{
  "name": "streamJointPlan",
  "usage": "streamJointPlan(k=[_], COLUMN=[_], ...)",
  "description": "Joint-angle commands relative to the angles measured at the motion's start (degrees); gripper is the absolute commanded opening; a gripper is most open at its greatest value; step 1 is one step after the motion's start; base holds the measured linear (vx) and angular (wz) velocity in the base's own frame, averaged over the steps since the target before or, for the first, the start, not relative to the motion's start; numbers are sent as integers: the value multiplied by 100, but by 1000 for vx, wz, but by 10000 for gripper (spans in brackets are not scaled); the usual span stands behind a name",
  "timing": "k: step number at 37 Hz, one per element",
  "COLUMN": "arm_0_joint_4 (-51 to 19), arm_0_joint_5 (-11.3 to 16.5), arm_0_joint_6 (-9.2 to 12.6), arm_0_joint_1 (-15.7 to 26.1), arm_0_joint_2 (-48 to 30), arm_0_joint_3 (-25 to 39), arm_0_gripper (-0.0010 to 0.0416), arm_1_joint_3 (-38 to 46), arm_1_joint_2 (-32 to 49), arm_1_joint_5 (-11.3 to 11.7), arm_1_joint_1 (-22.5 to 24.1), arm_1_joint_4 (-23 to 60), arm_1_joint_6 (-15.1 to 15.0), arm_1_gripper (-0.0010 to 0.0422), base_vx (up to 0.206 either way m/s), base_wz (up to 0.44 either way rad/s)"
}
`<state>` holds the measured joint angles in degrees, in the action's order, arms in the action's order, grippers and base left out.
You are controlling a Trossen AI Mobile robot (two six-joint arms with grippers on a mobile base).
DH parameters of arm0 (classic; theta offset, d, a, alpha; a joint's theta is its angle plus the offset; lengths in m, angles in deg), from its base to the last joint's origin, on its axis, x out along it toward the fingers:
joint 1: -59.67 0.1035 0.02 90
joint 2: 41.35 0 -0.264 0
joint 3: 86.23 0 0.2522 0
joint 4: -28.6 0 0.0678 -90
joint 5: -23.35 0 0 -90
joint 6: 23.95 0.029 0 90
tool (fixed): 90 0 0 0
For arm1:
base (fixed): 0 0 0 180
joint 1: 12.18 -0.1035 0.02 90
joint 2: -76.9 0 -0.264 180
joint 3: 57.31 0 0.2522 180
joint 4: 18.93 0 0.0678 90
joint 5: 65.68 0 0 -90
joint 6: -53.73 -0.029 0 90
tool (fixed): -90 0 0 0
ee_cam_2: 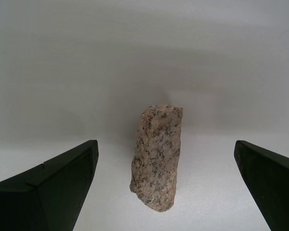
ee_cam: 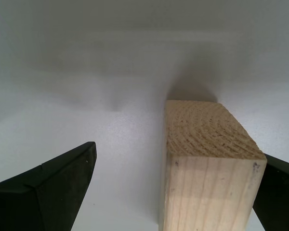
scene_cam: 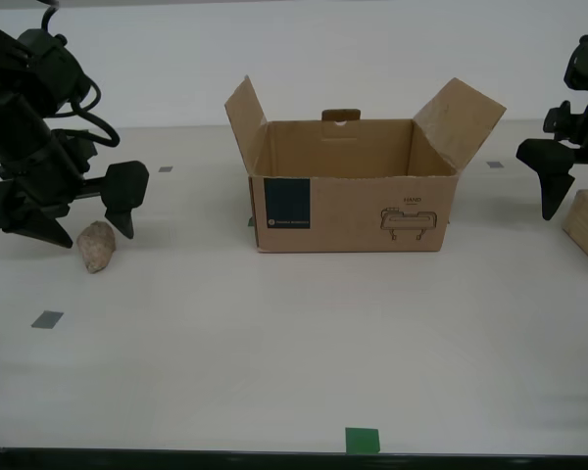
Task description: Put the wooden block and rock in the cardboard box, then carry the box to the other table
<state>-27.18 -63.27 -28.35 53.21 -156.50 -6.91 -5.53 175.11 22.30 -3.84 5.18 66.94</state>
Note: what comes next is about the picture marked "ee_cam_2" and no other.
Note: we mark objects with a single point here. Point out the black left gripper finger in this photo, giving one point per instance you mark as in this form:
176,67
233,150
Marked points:
277,190
38,199

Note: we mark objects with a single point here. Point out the pinkish speckled granite rock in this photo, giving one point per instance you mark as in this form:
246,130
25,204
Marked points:
156,156

